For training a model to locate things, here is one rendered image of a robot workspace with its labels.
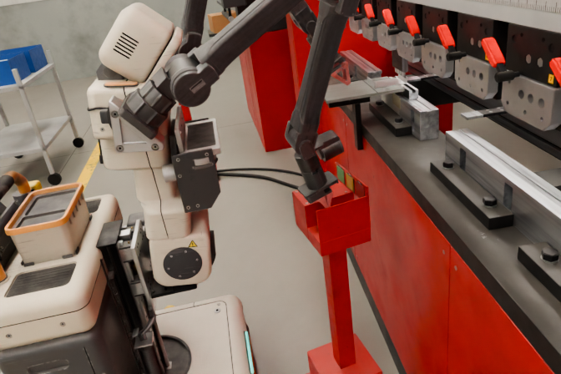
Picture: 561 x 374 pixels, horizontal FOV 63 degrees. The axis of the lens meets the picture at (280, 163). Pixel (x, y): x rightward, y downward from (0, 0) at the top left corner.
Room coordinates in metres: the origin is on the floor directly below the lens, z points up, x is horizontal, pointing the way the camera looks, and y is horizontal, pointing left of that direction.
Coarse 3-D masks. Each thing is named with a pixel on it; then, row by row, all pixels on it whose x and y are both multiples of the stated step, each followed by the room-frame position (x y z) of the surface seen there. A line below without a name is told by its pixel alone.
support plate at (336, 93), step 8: (360, 80) 1.63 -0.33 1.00; (376, 80) 1.60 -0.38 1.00; (328, 88) 1.58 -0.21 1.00; (336, 88) 1.57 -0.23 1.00; (344, 88) 1.55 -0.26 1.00; (352, 88) 1.54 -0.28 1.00; (360, 88) 1.52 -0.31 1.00; (368, 88) 1.51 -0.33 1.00; (384, 88) 1.48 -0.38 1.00; (392, 88) 1.47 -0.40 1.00; (400, 88) 1.46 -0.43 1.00; (328, 96) 1.49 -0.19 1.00; (336, 96) 1.48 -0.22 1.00; (344, 96) 1.46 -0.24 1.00; (352, 96) 1.45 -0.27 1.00; (360, 96) 1.45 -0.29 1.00; (368, 96) 1.45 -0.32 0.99
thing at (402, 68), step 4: (392, 52) 1.59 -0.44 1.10; (396, 52) 1.55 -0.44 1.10; (392, 56) 1.59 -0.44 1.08; (396, 56) 1.56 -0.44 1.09; (400, 56) 1.51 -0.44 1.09; (392, 60) 1.59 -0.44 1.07; (396, 60) 1.56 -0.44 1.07; (400, 60) 1.52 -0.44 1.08; (404, 60) 1.50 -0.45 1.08; (392, 64) 1.59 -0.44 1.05; (396, 64) 1.56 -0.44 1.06; (400, 64) 1.52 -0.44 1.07; (404, 64) 1.50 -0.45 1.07; (396, 68) 1.59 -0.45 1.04; (400, 68) 1.52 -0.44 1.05; (404, 68) 1.50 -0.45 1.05; (396, 72) 1.59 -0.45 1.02; (400, 72) 1.54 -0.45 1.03; (404, 72) 1.50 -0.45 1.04; (404, 76) 1.50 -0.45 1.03
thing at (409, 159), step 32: (384, 128) 1.45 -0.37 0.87; (384, 160) 1.27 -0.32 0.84; (416, 160) 1.17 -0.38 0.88; (416, 192) 1.02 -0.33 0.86; (448, 192) 0.97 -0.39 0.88; (448, 224) 0.84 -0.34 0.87; (480, 224) 0.82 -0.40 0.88; (480, 256) 0.71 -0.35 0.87; (512, 256) 0.70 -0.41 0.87; (512, 288) 0.62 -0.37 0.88; (544, 288) 0.60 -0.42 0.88; (512, 320) 0.59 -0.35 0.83; (544, 320) 0.54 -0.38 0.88; (544, 352) 0.50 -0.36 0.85
